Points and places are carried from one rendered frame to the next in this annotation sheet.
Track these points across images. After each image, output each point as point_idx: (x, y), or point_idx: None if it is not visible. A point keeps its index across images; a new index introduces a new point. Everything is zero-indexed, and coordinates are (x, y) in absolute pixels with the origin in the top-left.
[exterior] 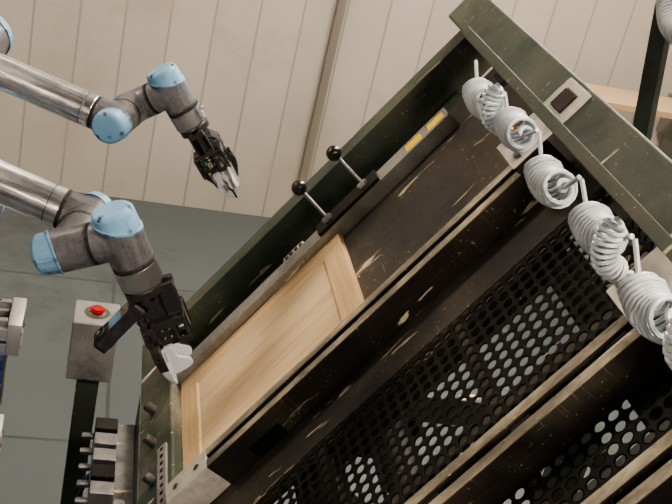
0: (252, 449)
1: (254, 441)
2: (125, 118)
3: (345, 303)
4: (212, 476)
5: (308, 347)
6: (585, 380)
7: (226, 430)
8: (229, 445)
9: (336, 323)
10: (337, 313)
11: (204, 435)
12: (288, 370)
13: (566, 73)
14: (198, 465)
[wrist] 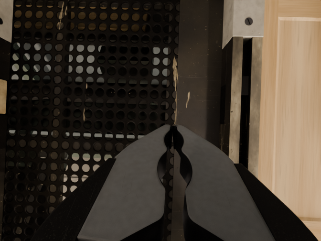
0: (224, 87)
1: (225, 94)
2: None
3: (311, 230)
4: (228, 37)
5: (300, 173)
6: None
7: (260, 70)
8: (232, 71)
9: (295, 211)
10: (309, 216)
11: (320, 25)
12: (294, 144)
13: None
14: (247, 25)
